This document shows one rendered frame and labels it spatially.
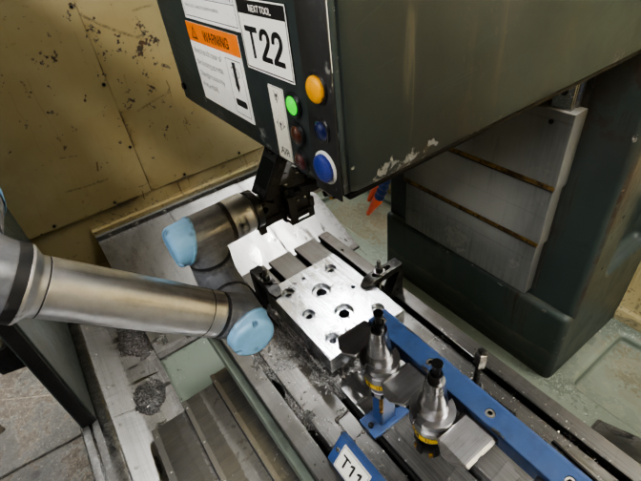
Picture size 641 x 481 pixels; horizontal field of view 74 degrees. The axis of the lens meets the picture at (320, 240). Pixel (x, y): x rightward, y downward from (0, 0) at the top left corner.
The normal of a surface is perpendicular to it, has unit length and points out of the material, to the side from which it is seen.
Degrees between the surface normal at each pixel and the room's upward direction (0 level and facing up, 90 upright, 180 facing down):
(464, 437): 0
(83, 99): 90
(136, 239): 24
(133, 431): 17
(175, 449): 8
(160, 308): 72
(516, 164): 88
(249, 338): 90
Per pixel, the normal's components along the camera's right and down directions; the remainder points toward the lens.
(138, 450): 0.14, -0.87
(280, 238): 0.14, -0.52
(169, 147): 0.58, 0.46
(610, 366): -0.11, -0.78
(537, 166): -0.81, 0.42
